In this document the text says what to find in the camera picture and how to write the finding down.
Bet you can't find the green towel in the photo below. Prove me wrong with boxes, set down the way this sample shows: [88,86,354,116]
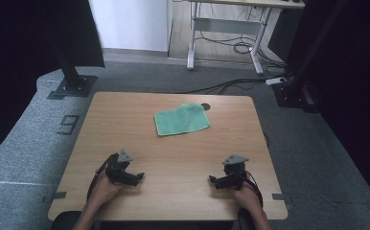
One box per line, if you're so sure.
[153,103,211,137]

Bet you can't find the white desk frame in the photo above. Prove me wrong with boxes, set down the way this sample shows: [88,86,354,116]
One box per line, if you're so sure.
[186,0,306,77]

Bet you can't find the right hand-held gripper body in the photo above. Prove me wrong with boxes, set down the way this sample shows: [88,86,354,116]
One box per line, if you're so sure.
[219,154,250,192]

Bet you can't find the tangled black cables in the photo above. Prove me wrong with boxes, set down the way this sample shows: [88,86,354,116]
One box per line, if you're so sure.
[195,30,288,78]

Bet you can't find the white power strip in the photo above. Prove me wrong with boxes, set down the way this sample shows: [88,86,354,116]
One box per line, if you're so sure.
[265,76,289,87]

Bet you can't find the black curtain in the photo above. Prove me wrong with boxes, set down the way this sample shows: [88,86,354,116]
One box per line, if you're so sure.
[0,0,106,168]
[285,0,370,216]

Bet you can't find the black floor cable bundle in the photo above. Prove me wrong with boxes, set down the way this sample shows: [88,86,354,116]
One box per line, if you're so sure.
[175,77,271,96]

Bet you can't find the person's left hand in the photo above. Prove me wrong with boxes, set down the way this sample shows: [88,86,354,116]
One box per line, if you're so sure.
[88,172,124,209]

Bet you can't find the black metal stand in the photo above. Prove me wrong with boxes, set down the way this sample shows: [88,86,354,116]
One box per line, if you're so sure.
[271,0,350,113]
[47,28,99,101]

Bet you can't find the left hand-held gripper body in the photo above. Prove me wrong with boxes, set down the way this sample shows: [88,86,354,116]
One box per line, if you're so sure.
[104,149,140,187]

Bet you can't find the person's right hand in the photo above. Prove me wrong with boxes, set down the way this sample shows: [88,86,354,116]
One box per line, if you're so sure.
[231,184,264,214]

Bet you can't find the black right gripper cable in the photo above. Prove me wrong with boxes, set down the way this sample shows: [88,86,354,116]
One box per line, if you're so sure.
[237,171,265,208]

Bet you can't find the black box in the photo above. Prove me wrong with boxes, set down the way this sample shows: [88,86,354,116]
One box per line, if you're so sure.
[266,7,304,61]

